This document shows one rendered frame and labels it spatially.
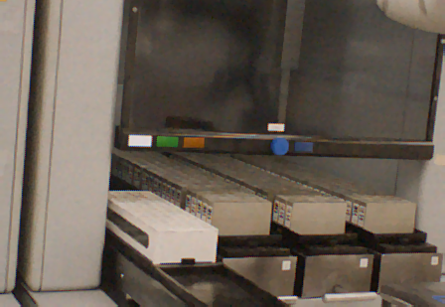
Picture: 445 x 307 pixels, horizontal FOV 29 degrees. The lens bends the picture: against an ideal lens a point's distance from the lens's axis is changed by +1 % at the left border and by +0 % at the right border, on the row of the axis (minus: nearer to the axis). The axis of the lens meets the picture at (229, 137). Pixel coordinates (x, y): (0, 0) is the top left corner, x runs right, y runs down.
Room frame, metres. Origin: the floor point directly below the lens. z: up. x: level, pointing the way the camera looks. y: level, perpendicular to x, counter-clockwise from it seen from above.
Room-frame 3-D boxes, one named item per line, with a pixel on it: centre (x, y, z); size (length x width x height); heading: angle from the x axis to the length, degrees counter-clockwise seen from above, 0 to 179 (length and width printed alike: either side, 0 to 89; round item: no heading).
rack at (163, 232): (1.37, 0.11, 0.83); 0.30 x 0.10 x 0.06; 27
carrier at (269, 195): (1.58, -0.13, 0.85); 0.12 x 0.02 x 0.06; 116
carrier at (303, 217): (1.50, -0.17, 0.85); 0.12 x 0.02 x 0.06; 116
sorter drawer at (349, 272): (1.71, -0.06, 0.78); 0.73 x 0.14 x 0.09; 27
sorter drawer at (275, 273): (1.64, 0.08, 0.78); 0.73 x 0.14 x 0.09; 27
